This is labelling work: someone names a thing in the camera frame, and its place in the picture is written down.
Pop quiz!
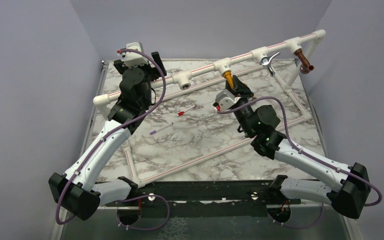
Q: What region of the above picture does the chrome lever faucet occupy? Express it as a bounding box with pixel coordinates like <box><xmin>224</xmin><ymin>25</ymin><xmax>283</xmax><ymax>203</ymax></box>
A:
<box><xmin>259</xmin><ymin>51</ymin><xmax>280</xmax><ymax>77</ymax></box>

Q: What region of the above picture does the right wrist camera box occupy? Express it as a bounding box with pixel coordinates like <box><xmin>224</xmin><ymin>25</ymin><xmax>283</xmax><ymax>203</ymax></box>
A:
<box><xmin>213</xmin><ymin>89</ymin><xmax>241</xmax><ymax>112</ymax></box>

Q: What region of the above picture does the yellow water faucet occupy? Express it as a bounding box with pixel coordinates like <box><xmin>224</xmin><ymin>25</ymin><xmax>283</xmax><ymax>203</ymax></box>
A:
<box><xmin>223</xmin><ymin>70</ymin><xmax>240</xmax><ymax>91</ymax></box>

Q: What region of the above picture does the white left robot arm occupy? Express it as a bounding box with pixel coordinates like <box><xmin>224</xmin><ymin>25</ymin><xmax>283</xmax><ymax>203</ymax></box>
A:
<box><xmin>48</xmin><ymin>48</ymin><xmax>167</xmax><ymax>225</ymax></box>

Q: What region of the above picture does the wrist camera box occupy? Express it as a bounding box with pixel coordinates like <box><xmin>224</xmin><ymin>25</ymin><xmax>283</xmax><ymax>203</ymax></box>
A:
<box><xmin>213</xmin><ymin>89</ymin><xmax>241</xmax><ymax>112</ymax></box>
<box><xmin>117</xmin><ymin>41</ymin><xmax>149</xmax><ymax>68</ymax></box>

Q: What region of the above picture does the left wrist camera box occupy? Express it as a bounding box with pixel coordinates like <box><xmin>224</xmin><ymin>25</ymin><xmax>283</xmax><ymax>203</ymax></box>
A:
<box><xmin>117</xmin><ymin>41</ymin><xmax>149</xmax><ymax>68</ymax></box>

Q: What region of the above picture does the red capped white pen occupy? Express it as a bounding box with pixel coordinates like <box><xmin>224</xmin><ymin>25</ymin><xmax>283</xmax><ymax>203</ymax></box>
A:
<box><xmin>177</xmin><ymin>105</ymin><xmax>196</xmax><ymax>117</ymax></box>

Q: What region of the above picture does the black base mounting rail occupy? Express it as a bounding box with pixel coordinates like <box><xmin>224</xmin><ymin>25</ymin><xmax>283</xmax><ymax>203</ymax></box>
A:
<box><xmin>71</xmin><ymin>177</ymin><xmax>312</xmax><ymax>220</ymax></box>

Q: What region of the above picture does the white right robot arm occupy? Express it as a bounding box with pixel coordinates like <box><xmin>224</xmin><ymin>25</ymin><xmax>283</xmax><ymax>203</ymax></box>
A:
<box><xmin>214</xmin><ymin>75</ymin><xmax>372</xmax><ymax>219</ymax></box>

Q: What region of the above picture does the purple capped white pen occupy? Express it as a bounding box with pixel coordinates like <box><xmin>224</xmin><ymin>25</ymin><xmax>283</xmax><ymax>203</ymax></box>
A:
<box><xmin>149</xmin><ymin>122</ymin><xmax>174</xmax><ymax>136</ymax></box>

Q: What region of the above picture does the brown water faucet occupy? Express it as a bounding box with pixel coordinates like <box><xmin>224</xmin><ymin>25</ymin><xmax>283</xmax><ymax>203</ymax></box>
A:
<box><xmin>294</xmin><ymin>48</ymin><xmax>315</xmax><ymax>74</ymax></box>

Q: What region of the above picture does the white PVC pipe frame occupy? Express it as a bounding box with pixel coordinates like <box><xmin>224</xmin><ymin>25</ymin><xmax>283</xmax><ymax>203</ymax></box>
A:
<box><xmin>92</xmin><ymin>29</ymin><xmax>327</xmax><ymax>186</ymax></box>

